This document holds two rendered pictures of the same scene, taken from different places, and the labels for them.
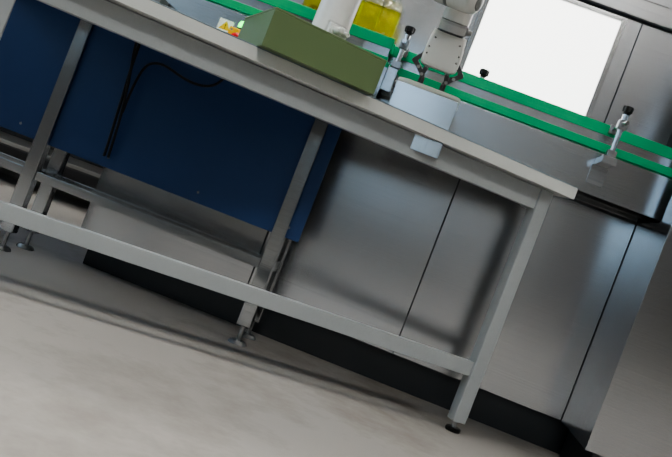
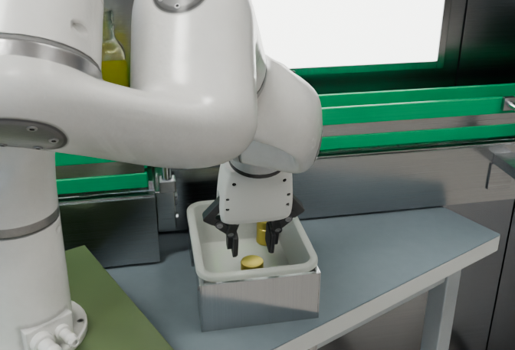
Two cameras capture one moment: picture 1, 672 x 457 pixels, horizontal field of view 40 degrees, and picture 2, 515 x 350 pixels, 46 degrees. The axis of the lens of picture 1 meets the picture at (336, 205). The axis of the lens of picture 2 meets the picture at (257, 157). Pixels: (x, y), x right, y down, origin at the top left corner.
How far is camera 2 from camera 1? 1.93 m
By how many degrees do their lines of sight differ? 28
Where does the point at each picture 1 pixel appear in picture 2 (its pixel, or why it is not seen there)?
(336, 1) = (9, 287)
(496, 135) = (349, 184)
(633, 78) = not seen: outside the picture
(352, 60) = not seen: outside the picture
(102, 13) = not seen: outside the picture
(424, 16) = not seen: hidden behind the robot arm
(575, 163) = (467, 171)
